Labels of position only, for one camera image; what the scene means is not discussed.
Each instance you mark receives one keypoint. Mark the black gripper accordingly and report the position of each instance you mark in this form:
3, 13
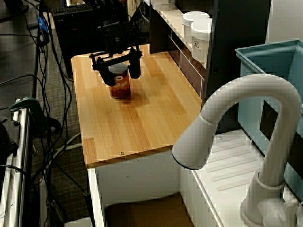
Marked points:
113, 37

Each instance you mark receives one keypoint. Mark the orange beans can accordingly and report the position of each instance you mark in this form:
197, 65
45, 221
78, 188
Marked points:
121, 89

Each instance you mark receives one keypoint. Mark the black shelf side panel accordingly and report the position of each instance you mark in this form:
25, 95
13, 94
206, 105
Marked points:
158, 35

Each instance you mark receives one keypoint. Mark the black computer tower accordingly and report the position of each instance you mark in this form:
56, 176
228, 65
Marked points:
71, 42

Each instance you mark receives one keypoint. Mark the dark brick tile backsplash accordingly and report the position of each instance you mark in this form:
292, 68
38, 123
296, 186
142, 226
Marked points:
189, 71

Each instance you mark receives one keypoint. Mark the white shelf board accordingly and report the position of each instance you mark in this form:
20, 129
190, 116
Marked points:
170, 19

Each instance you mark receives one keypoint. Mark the white container with dark print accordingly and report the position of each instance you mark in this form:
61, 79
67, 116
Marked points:
163, 4

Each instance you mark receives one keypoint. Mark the black keyboard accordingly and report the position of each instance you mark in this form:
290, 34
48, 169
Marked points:
71, 10

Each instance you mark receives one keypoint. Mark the plain white jar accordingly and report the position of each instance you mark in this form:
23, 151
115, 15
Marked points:
189, 23

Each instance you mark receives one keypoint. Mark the white jar with printed label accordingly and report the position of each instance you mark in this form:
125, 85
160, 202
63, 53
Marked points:
201, 35

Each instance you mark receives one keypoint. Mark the blue plastic connector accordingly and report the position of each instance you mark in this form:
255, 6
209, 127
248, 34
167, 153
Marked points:
42, 24

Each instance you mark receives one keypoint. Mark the green clamp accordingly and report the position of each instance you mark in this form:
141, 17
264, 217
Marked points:
30, 104

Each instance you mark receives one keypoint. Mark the white toy kitchen cabinet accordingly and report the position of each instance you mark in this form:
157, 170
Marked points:
137, 175

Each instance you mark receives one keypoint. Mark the teal plastic bin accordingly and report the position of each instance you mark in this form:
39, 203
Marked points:
251, 75

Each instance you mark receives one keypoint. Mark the black device block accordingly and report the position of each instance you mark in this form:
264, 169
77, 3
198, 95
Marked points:
6, 146

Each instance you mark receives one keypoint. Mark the white ribbed drainboard counter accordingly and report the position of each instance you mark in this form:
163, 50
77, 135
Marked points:
225, 160

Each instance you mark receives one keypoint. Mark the black thin rod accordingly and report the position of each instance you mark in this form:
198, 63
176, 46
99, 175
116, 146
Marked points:
88, 208

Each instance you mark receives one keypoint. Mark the brown cardboard panel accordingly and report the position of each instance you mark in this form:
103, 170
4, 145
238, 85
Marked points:
151, 212

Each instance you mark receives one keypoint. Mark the white curved faucet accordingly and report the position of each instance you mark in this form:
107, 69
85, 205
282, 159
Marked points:
272, 87

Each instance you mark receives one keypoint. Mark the dark slanted shelf post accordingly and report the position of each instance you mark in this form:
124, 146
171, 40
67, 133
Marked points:
236, 35

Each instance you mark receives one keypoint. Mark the silver metal frame rail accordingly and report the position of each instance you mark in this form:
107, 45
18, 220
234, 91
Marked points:
22, 142

